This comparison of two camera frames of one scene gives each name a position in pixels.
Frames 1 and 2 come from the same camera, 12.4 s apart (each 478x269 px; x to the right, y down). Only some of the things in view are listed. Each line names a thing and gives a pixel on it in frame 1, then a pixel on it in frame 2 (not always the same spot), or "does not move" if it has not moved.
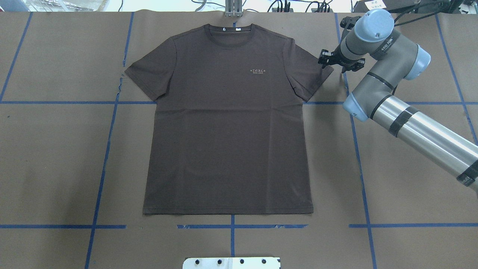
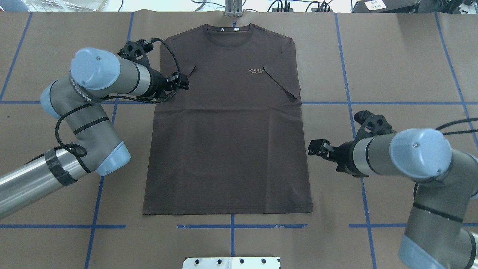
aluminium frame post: [233, 8] does not move
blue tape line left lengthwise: [117, 98] does not move
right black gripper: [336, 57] to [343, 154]
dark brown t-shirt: [228, 134] does not move
